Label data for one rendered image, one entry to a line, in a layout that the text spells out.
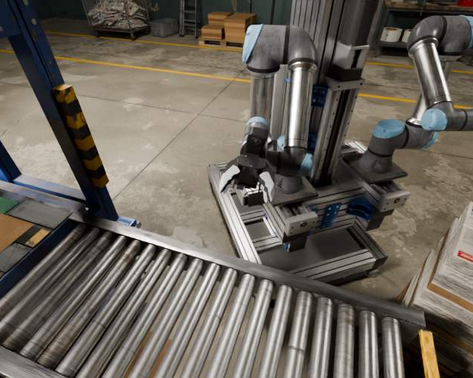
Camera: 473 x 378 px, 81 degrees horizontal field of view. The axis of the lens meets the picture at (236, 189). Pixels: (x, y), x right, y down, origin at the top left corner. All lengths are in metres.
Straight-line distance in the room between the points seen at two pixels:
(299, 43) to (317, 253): 1.26
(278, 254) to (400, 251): 0.96
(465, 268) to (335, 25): 1.00
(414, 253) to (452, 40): 1.46
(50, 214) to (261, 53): 1.06
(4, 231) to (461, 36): 1.91
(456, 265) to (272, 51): 0.99
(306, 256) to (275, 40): 1.26
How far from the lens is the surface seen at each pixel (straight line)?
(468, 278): 1.33
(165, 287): 1.00
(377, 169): 1.51
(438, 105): 1.20
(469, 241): 1.36
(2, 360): 1.09
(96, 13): 8.43
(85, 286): 1.10
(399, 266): 2.27
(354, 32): 1.21
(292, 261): 1.78
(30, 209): 1.49
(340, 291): 1.02
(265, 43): 0.99
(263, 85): 1.04
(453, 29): 1.43
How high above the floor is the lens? 1.64
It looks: 41 degrees down
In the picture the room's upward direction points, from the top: straight up
